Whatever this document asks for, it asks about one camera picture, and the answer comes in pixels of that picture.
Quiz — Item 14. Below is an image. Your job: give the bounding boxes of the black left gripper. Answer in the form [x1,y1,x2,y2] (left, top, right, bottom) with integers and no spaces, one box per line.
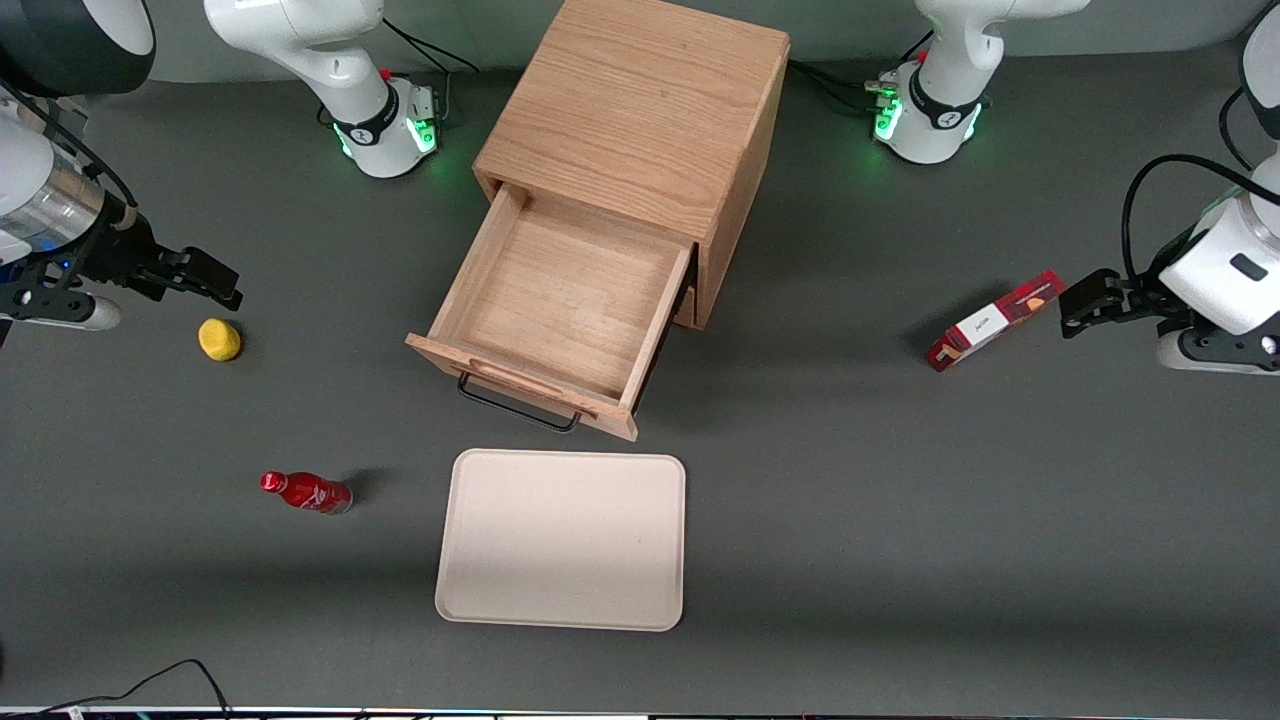
[1060,230,1280,363]

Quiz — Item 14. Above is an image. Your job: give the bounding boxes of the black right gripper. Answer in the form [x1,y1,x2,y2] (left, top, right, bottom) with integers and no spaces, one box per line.
[0,208,245,327]

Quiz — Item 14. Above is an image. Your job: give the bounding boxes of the black metal drawer handle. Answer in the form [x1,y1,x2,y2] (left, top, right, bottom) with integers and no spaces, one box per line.
[457,371,585,435]

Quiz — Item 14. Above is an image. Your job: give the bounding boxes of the wooden drawer with cutout grip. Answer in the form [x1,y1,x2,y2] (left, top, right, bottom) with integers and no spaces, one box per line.
[405,185,698,443]

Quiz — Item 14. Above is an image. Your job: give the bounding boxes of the wooden drawer cabinet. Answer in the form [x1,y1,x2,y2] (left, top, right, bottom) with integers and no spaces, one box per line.
[472,0,792,332]

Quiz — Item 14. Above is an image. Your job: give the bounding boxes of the yellow lemon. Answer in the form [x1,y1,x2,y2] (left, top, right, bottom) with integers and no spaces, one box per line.
[197,317,244,363]

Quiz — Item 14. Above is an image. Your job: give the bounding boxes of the red plaid cookie box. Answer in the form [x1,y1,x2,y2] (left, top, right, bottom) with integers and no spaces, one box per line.
[925,268,1068,374]

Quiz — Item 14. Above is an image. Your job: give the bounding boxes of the red bottle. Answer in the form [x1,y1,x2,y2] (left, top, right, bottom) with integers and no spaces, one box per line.
[259,470,354,517]

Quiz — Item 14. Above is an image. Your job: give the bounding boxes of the beige rectangular tray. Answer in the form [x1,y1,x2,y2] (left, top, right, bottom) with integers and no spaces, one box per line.
[434,448,688,634]

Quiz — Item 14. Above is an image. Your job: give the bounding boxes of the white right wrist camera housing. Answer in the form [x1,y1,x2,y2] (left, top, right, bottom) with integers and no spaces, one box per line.
[0,295,123,334]

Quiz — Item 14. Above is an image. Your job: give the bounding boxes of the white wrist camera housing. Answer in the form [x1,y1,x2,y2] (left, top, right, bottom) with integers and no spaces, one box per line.
[1154,330,1280,377]
[0,295,123,334]

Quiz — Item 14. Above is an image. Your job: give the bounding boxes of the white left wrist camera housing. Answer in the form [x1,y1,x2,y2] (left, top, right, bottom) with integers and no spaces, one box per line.
[1154,330,1280,377]

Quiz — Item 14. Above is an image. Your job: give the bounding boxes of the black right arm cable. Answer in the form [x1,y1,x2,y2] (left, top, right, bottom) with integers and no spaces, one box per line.
[0,84,139,237]

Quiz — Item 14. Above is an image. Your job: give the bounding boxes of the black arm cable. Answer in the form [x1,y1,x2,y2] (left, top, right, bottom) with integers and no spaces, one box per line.
[0,84,139,237]
[1119,88,1280,283]

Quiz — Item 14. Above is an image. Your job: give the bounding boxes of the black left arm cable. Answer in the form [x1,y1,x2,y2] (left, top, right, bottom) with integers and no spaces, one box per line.
[1119,88,1280,283]

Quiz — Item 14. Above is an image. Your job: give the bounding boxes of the black right base cables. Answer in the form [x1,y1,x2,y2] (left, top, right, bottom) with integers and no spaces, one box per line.
[378,14,482,127]

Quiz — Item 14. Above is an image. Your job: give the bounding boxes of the black base cables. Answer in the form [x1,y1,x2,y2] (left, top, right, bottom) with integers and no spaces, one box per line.
[378,14,482,127]
[788,28,937,113]

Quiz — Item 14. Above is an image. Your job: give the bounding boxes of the thin black cable on table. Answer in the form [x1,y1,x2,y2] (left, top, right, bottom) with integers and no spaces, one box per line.
[28,657,234,720]

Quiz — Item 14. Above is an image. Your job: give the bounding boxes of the black left base cables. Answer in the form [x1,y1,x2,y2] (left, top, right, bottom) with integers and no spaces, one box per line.
[788,28,937,113]

